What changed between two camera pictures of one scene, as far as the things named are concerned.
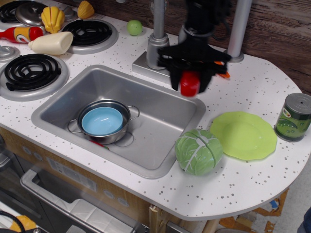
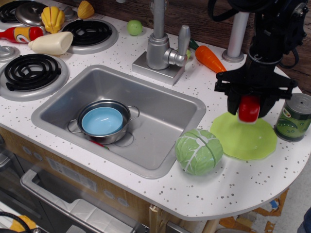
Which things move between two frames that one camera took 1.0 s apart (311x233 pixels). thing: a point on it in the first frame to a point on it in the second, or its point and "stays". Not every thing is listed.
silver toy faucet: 147,63 stays
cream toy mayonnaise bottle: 58,43 stays
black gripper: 195,52 to 259,76
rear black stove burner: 91,36 stays
